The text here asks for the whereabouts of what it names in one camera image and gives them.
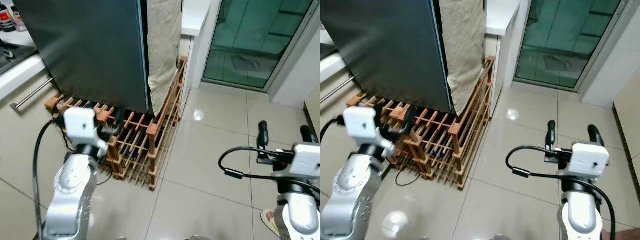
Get person foot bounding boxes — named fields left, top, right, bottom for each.
left=600, top=227, right=640, bottom=240
left=260, top=209, right=283, bottom=238

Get white kitchen counter cabinet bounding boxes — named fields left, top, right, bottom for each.
left=0, top=27, right=56, bottom=108
left=320, top=30, right=358, bottom=106

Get glass sliding door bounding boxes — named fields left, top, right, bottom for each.
left=512, top=0, right=628, bottom=93
left=202, top=0, right=321, bottom=93

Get beige cloth fridge cover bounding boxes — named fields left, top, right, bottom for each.
left=439, top=0, right=487, bottom=117
left=145, top=0, right=183, bottom=117

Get wooden slatted rack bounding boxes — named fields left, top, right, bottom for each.
left=346, top=56, right=496, bottom=191
left=45, top=56, right=188, bottom=191

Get cream door panel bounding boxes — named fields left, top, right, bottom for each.
left=612, top=70, right=640, bottom=176

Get silver cabinet handle bar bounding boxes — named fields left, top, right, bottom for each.
left=320, top=72, right=361, bottom=103
left=10, top=75, right=58, bottom=110

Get black gas stove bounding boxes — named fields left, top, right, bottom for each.
left=0, top=37, right=37, bottom=73

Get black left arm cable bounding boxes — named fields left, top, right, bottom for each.
left=320, top=115, right=348, bottom=146
left=32, top=115, right=68, bottom=238

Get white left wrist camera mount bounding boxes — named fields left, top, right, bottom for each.
left=62, top=106, right=110, bottom=160
left=342, top=106, right=398, bottom=160

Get narrow white counter cabinet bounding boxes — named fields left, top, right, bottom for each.
left=177, top=0, right=223, bottom=113
left=482, top=0, right=523, bottom=118

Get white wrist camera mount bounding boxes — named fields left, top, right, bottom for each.
left=557, top=142, right=611, bottom=181
left=342, top=106, right=398, bottom=160
left=272, top=142, right=321, bottom=181
left=62, top=106, right=110, bottom=160

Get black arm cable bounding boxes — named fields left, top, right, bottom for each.
left=506, top=145, right=617, bottom=240
left=32, top=115, right=68, bottom=238
left=218, top=146, right=321, bottom=196
left=320, top=115, right=348, bottom=146

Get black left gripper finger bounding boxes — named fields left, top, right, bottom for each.
left=113, top=107, right=126, bottom=136
left=403, top=106, right=417, bottom=136

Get thin black floor cable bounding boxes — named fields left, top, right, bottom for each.
left=50, top=117, right=115, bottom=187
left=395, top=160, right=426, bottom=187

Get small seasoning bottle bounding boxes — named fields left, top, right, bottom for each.
left=11, top=6, right=27, bottom=32

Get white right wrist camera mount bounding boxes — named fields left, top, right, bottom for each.
left=557, top=142, right=611, bottom=181
left=272, top=142, right=321, bottom=181

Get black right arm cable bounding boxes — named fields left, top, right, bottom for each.
left=218, top=146, right=321, bottom=196
left=506, top=145, right=617, bottom=240

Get dark sauce bottle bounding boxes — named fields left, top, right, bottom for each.
left=0, top=2, right=16, bottom=33

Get dark grey fridge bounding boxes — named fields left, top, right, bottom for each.
left=12, top=0, right=153, bottom=115
left=320, top=0, right=457, bottom=116

